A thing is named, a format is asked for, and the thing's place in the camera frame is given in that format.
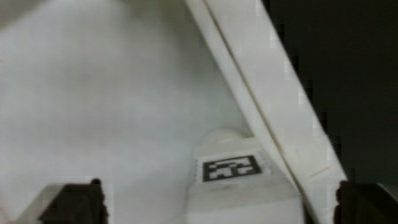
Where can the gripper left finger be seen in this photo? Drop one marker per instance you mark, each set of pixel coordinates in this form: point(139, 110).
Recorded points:
point(70, 205)

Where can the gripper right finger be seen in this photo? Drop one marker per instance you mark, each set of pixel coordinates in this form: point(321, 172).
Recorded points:
point(367, 204)

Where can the white square tabletop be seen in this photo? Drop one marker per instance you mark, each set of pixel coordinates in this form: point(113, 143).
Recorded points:
point(113, 99)

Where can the white L-shaped obstacle wall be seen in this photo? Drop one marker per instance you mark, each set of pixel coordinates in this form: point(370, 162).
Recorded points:
point(257, 50)

